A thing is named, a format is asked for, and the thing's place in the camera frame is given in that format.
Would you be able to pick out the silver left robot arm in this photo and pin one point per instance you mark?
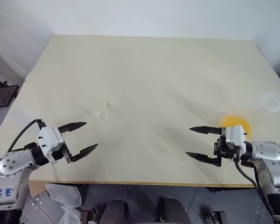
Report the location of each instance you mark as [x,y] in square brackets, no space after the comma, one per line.
[8,164]

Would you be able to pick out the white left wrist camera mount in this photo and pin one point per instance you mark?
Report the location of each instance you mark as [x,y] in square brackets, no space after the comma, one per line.
[47,140]

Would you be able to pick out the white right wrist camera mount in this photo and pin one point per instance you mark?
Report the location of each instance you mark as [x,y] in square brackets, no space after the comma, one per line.
[235,137]

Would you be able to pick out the dark brown metal bracket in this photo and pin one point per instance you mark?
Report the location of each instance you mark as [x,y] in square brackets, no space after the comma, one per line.
[89,215]
[215,218]

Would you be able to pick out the dark rounded shape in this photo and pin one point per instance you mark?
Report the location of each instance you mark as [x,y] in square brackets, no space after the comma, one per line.
[172,211]
[115,212]

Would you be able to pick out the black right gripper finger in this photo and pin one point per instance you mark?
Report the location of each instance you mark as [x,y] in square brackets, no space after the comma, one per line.
[206,159]
[207,130]

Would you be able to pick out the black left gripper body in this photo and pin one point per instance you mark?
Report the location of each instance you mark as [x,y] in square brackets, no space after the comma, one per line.
[65,155]

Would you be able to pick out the large clear plastic cup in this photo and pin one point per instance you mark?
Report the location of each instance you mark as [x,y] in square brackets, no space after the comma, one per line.
[234,124]

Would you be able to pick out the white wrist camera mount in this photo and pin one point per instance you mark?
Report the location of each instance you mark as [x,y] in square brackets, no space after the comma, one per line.
[47,140]
[235,137]

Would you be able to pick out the grey metal plate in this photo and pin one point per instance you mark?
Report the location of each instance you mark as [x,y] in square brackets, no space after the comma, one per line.
[42,208]

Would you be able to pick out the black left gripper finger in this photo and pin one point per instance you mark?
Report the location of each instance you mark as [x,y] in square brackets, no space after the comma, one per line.
[84,152]
[71,127]

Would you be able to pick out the brown cardboard box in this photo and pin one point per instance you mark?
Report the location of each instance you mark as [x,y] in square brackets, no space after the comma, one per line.
[36,187]

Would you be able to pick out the white plastic bag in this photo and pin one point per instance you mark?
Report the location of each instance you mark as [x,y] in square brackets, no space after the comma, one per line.
[65,198]

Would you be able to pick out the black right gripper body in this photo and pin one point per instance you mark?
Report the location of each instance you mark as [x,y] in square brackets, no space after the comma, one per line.
[224,150]

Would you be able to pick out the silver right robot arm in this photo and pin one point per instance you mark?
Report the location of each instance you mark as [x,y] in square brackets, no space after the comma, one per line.
[268,151]

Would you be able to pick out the black mesh rack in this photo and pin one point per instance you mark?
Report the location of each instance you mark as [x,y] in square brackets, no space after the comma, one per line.
[3,95]

